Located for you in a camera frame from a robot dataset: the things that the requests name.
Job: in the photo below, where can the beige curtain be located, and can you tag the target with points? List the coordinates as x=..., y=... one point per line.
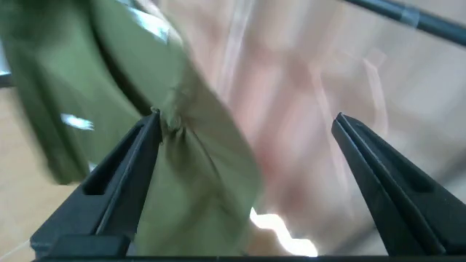
x=291, y=109

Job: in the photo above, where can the green long-sleeved shirt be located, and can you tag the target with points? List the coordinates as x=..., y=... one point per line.
x=109, y=72

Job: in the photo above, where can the black clothes rack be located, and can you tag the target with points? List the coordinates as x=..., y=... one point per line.
x=437, y=26

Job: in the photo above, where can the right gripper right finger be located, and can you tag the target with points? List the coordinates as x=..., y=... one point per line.
x=411, y=211

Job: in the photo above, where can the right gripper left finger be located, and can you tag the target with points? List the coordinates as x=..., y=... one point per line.
x=109, y=203

